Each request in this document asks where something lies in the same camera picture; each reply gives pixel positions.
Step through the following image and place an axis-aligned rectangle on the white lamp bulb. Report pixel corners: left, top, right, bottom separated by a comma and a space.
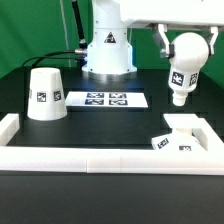
168, 32, 209, 106

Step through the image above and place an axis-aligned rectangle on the white lamp base with tags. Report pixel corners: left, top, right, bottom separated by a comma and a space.
151, 113, 206, 152

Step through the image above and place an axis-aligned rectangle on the black cable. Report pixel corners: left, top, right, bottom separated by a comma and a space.
21, 50, 88, 68

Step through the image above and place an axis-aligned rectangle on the white U-shaped frame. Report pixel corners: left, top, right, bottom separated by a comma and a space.
0, 114, 224, 175

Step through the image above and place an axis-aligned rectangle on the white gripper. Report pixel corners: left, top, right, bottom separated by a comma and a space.
119, 0, 224, 59

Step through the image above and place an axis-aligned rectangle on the white lamp shade with tags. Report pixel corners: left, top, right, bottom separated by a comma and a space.
27, 67, 67, 121

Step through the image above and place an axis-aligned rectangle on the white sheet with tags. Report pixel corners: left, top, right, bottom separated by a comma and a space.
66, 91, 148, 108

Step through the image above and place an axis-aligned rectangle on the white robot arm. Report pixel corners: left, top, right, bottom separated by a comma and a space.
83, 0, 224, 78

